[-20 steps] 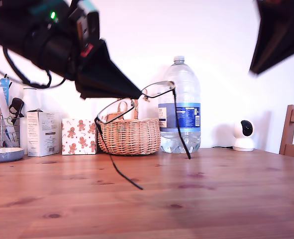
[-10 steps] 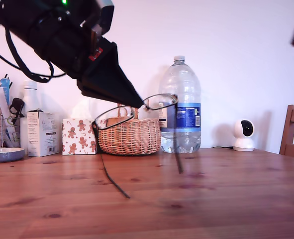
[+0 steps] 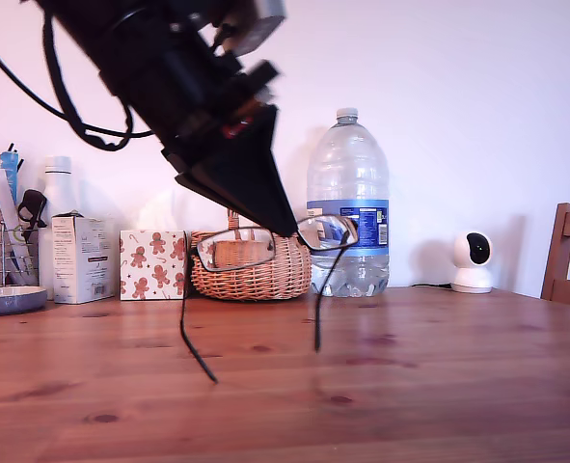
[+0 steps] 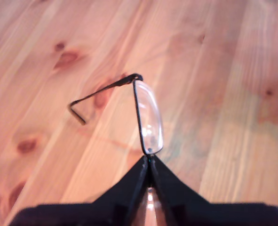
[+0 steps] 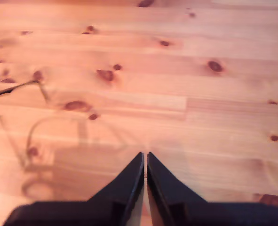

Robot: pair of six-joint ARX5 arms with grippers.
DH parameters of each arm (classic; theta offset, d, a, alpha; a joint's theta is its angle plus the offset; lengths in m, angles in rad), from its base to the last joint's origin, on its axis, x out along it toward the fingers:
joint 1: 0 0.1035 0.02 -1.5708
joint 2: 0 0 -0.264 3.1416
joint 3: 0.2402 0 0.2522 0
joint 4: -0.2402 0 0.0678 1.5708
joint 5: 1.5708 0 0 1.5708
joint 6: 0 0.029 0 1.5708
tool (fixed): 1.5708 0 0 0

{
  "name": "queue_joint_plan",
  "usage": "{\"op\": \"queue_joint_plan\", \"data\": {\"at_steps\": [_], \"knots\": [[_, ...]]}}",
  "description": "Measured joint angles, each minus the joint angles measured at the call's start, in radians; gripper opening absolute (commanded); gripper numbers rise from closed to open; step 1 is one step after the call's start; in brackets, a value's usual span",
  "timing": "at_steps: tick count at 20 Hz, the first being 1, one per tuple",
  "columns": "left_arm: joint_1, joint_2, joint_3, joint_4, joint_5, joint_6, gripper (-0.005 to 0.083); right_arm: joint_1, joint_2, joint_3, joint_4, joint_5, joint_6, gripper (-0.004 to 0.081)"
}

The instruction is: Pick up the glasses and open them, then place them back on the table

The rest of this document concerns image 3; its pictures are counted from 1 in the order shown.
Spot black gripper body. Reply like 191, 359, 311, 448
91, 9, 282, 173

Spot black thin-framed eyeglasses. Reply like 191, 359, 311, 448
177, 214, 361, 386

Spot white tissue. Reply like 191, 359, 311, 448
137, 190, 179, 232

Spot large clear water bottle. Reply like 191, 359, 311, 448
306, 107, 391, 298

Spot gingerbread print tissue box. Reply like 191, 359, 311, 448
118, 230, 189, 302

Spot white metal bottle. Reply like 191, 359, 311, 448
37, 154, 81, 303

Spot white printed carton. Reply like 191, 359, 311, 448
50, 210, 117, 306

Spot dark brown sunglasses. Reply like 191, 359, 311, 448
16, 189, 49, 231

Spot blue stick sachet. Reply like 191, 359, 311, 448
0, 150, 21, 206

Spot white black-striped packet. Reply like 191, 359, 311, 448
0, 169, 18, 228

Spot white sachet with green print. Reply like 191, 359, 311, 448
4, 219, 38, 286

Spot grey round dish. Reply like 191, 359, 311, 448
0, 285, 48, 318

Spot wicker basket with handle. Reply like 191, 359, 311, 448
188, 206, 312, 303

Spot arm grey camera box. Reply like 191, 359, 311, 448
211, 0, 286, 58

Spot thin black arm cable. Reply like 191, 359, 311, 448
0, 31, 156, 141

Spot chrome wire rack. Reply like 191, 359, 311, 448
0, 219, 41, 290

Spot small white round camera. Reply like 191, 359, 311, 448
449, 230, 496, 294

